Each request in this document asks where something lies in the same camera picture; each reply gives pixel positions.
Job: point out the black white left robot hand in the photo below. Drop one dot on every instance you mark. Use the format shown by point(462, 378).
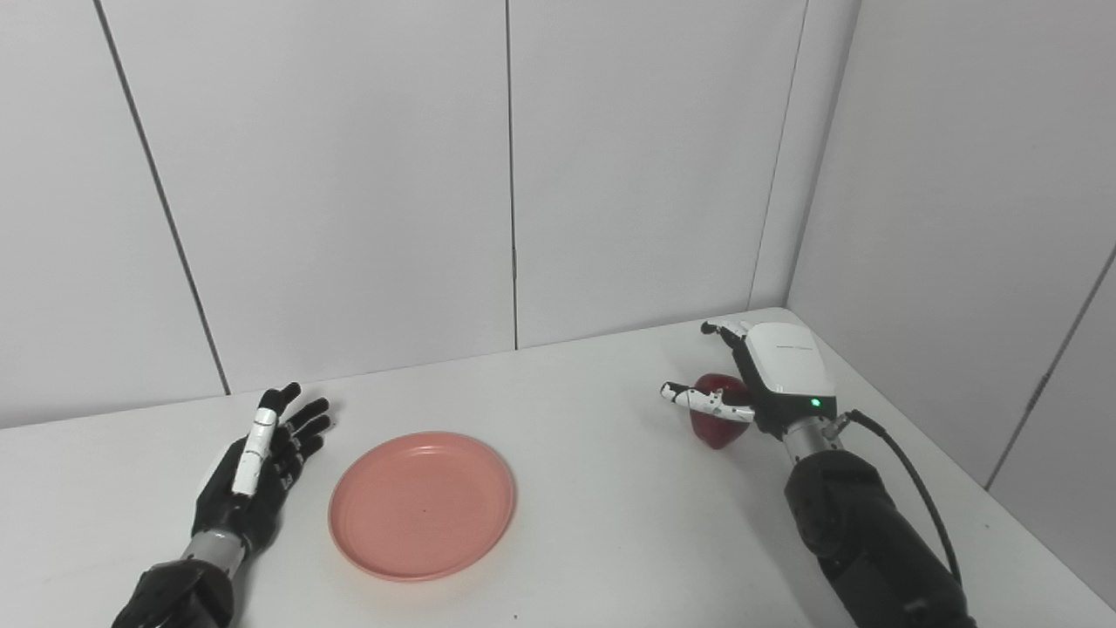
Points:
point(244, 480)

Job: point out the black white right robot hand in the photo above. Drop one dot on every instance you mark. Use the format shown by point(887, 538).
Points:
point(789, 371)

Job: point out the red apple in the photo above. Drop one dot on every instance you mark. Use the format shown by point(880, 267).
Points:
point(717, 432)

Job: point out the pink round plate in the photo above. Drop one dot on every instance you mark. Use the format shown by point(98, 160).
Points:
point(421, 506)

